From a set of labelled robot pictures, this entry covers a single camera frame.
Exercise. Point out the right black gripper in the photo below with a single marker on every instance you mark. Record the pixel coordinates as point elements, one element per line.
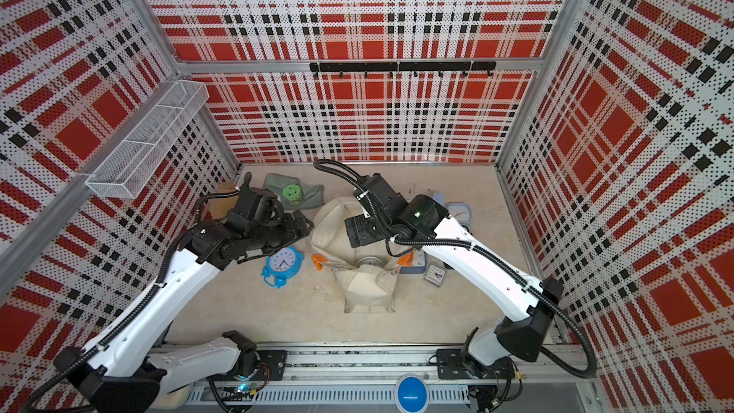
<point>357,228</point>

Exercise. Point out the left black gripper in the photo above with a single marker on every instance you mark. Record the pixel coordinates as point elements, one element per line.
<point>293,235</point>

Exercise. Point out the cream canvas tote bag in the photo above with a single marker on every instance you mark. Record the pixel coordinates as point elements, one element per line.
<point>366,289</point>

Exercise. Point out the blue twin bell clock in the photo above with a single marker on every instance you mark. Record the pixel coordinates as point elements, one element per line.
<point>282,267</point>

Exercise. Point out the blue square alarm clock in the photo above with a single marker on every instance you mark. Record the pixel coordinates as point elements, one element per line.
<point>413,264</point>

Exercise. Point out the small clear travel clock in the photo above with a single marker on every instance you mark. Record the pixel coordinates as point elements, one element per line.
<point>435,275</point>

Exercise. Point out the white blue oval clock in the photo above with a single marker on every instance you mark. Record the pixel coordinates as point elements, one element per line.
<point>461,212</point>

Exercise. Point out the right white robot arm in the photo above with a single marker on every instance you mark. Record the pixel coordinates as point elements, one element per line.
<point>529,304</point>

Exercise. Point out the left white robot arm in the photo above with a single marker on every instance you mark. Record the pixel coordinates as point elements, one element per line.
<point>113,371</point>

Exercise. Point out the grey round clock in bag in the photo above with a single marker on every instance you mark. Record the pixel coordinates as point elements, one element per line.
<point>371,261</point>

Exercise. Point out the brown plush dog toy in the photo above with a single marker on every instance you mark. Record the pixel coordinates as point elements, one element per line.
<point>218,208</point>

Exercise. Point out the green lidded small jar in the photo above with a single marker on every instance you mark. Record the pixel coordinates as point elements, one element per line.
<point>293,194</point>

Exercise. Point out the green knitted cloth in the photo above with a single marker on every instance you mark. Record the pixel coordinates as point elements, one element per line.
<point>313,195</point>

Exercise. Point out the white wire mesh basket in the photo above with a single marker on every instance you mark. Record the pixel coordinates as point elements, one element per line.
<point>127,169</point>

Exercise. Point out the black hook rail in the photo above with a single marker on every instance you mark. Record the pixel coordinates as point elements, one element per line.
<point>463,66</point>

